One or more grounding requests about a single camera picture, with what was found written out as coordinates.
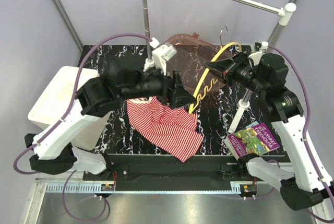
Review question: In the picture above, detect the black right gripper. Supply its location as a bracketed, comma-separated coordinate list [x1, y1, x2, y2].
[204, 51, 268, 96]

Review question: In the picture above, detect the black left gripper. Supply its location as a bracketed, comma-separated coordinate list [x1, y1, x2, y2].
[120, 61, 197, 109]

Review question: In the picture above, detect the yellow clothes hanger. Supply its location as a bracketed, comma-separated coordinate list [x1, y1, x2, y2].
[188, 26, 241, 115]

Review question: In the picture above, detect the red white striped tank top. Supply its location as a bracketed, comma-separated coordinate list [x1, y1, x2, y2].
[127, 97, 204, 162]

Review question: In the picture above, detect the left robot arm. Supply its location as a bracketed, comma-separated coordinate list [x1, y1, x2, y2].
[25, 64, 203, 180]

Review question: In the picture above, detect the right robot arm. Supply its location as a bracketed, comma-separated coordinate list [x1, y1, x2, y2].
[205, 52, 333, 210]

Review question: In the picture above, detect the translucent pink plastic tub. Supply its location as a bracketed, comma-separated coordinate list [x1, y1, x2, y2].
[165, 33, 220, 94]

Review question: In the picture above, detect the purple treehouse book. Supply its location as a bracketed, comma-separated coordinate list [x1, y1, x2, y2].
[224, 123, 280, 160]

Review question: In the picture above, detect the white garment rack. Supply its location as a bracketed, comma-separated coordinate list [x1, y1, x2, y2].
[161, 0, 296, 113]

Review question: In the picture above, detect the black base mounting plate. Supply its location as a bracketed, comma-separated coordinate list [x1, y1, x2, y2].
[83, 154, 254, 192]

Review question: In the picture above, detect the white storage box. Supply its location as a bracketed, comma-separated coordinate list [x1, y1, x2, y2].
[28, 66, 110, 150]

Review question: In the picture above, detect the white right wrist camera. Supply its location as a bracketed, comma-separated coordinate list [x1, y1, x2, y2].
[249, 41, 269, 65]

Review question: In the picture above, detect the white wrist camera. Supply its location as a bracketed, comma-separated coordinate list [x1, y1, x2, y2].
[249, 41, 269, 65]
[150, 38, 177, 75]

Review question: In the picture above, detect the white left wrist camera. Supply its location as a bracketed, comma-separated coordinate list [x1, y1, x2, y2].
[150, 38, 177, 75]

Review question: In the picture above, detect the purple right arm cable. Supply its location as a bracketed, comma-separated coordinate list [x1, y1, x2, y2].
[236, 45, 334, 222]

